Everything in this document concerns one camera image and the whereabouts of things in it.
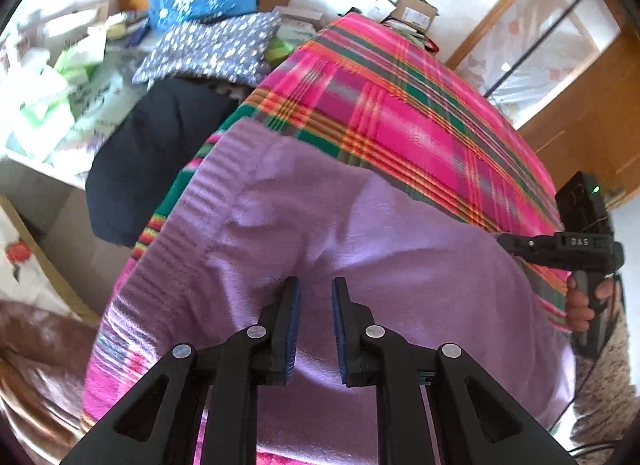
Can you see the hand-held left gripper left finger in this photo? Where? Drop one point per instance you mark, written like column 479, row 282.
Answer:
column 292, row 335

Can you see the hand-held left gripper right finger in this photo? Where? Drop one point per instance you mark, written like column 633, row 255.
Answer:
column 341, row 335

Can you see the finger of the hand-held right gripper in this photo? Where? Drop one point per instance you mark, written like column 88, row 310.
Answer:
column 530, row 249

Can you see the purple fleece pants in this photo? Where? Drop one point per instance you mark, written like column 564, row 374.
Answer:
column 375, row 245

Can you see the person's right forearm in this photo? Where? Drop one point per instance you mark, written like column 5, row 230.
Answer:
column 605, row 385

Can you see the person's right hand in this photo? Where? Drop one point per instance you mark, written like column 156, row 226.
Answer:
column 580, row 312

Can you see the wooden door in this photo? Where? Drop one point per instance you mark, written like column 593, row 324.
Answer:
column 590, row 130

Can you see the translucent plastic curtain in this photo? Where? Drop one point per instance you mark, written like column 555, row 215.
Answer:
column 540, row 45

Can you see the black pole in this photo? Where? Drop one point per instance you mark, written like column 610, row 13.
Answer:
column 540, row 42

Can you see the pink green plaid blanket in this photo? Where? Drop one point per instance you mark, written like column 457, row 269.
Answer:
column 400, row 110

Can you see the dark navy cloth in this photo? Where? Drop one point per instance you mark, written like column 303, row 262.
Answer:
column 150, row 160

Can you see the brown fuzzy blanket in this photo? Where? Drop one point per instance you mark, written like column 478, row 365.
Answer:
column 40, row 370

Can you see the cardboard box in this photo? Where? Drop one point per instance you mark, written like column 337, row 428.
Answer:
column 415, row 12

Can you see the rose print bedsheet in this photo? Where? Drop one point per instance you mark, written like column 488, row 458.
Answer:
column 25, row 255

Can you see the purple dotted cloth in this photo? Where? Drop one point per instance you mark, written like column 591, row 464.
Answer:
column 215, row 50

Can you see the pile of green white packages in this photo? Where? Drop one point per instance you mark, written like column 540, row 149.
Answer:
column 50, row 95

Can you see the wooden door frame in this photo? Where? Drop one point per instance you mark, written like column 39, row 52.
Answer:
column 500, row 5

